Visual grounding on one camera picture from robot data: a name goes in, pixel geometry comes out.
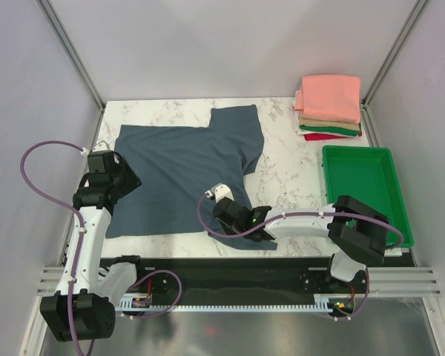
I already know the blue-grey t-shirt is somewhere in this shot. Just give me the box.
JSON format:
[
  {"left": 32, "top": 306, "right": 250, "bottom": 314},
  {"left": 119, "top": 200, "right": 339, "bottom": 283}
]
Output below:
[{"left": 106, "top": 105, "right": 264, "bottom": 239}]

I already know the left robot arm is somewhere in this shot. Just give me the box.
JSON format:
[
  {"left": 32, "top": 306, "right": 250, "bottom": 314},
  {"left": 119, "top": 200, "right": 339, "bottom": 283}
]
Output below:
[{"left": 40, "top": 150, "right": 148, "bottom": 342}]

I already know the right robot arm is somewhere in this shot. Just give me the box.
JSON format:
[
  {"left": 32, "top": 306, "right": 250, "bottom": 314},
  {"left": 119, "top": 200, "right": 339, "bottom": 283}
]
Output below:
[{"left": 212, "top": 196, "right": 389, "bottom": 292}]

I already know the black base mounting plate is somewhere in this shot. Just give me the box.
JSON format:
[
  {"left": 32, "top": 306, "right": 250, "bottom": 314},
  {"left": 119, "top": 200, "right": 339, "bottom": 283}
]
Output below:
[{"left": 100, "top": 255, "right": 367, "bottom": 294}]

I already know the folded red t-shirt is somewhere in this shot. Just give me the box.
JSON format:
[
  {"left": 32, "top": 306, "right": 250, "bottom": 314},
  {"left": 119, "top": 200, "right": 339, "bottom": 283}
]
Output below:
[{"left": 303, "top": 132, "right": 363, "bottom": 142}]

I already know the folded beige t-shirt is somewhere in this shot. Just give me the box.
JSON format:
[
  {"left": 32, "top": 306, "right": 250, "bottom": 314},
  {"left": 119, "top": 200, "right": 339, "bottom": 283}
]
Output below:
[{"left": 297, "top": 114, "right": 361, "bottom": 129}]

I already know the folded green t-shirt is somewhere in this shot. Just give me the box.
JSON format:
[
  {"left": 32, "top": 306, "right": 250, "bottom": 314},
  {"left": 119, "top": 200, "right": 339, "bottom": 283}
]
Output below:
[{"left": 300, "top": 125, "right": 362, "bottom": 137}]

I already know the green plastic tray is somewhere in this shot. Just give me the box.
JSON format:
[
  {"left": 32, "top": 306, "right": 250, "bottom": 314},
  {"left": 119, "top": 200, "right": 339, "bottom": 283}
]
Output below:
[{"left": 322, "top": 145, "right": 414, "bottom": 248}]

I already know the folded salmon pink t-shirt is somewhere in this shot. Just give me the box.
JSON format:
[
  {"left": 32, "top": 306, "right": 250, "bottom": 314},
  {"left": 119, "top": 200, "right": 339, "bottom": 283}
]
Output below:
[{"left": 294, "top": 75, "right": 361, "bottom": 124}]

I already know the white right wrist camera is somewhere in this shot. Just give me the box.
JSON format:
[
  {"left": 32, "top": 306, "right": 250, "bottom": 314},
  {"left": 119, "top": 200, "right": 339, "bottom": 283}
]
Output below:
[{"left": 205, "top": 183, "right": 234, "bottom": 202}]

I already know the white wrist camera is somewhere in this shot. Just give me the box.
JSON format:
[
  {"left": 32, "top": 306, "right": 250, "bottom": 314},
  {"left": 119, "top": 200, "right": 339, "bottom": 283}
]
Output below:
[
  {"left": 205, "top": 183, "right": 234, "bottom": 202},
  {"left": 80, "top": 140, "right": 112, "bottom": 156}
]

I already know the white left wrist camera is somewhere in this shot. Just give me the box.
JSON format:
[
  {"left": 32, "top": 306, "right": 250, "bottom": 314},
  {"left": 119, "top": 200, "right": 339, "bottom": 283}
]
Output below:
[{"left": 80, "top": 140, "right": 112, "bottom": 156}]

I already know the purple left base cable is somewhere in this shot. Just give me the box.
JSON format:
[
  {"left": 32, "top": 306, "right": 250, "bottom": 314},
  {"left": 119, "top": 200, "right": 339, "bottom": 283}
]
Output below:
[{"left": 120, "top": 269, "right": 182, "bottom": 320}]

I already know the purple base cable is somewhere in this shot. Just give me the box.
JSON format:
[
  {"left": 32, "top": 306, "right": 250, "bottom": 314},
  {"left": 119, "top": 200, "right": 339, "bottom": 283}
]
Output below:
[
  {"left": 328, "top": 280, "right": 370, "bottom": 322},
  {"left": 120, "top": 269, "right": 182, "bottom": 320}
]

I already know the white slotted cable duct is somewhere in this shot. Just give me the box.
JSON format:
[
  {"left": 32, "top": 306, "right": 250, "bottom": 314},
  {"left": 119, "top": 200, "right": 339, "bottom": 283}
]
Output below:
[{"left": 115, "top": 293, "right": 332, "bottom": 314}]

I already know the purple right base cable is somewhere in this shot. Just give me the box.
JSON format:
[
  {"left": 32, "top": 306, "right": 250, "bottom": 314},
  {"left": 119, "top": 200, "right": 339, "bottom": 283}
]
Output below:
[{"left": 328, "top": 280, "right": 370, "bottom": 322}]

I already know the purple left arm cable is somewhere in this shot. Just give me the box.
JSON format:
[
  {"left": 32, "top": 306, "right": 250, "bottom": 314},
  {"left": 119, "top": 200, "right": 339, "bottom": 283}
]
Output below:
[{"left": 19, "top": 139, "right": 97, "bottom": 355}]

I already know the left aluminium frame post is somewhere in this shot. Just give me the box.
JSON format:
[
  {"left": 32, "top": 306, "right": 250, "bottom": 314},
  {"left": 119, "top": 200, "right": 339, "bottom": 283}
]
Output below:
[{"left": 36, "top": 0, "right": 105, "bottom": 113}]

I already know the aluminium frame post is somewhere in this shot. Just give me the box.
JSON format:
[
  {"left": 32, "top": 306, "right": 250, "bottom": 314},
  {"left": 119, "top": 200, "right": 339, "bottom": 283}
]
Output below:
[
  {"left": 362, "top": 0, "right": 430, "bottom": 108},
  {"left": 36, "top": 0, "right": 105, "bottom": 113}
]

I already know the right aluminium frame post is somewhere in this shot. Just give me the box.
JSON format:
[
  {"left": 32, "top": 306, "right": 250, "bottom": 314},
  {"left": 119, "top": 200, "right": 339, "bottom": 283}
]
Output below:
[{"left": 362, "top": 0, "right": 430, "bottom": 108}]

